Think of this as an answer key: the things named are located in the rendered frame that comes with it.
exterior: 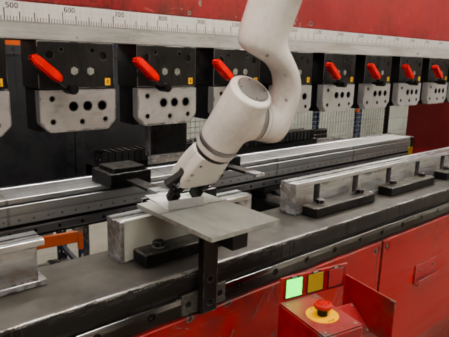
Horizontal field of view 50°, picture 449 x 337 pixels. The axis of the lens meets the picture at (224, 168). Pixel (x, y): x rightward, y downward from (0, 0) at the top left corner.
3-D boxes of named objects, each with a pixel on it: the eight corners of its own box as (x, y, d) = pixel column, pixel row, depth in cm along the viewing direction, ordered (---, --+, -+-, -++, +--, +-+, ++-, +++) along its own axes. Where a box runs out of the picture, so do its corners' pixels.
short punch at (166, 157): (150, 165, 108) (150, 123, 106) (145, 164, 110) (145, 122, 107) (186, 160, 114) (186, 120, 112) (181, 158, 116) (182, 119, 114)
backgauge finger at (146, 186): (141, 203, 112) (141, 182, 111) (91, 180, 131) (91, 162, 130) (184, 195, 120) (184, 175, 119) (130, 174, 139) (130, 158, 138)
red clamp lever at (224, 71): (220, 57, 106) (244, 85, 112) (209, 57, 109) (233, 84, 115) (216, 63, 106) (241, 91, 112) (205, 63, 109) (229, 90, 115)
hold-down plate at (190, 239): (145, 269, 103) (145, 255, 103) (132, 261, 107) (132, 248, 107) (248, 239, 122) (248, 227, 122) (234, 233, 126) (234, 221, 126)
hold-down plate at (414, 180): (391, 196, 165) (391, 188, 164) (377, 192, 169) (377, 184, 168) (433, 184, 184) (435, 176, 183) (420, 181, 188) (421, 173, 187)
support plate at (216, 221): (211, 243, 87) (211, 237, 87) (136, 207, 107) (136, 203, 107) (280, 223, 99) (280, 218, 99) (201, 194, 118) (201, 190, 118)
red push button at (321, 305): (321, 323, 102) (321, 308, 102) (309, 315, 106) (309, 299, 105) (335, 319, 104) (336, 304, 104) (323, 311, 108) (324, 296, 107)
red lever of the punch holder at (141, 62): (141, 54, 93) (173, 87, 99) (130, 54, 96) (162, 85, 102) (136, 61, 93) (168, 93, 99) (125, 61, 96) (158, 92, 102)
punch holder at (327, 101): (321, 112, 138) (325, 53, 135) (298, 109, 145) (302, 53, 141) (353, 109, 148) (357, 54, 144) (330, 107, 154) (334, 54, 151)
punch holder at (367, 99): (362, 109, 151) (367, 55, 148) (339, 106, 157) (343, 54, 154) (388, 107, 161) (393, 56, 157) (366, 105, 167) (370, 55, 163)
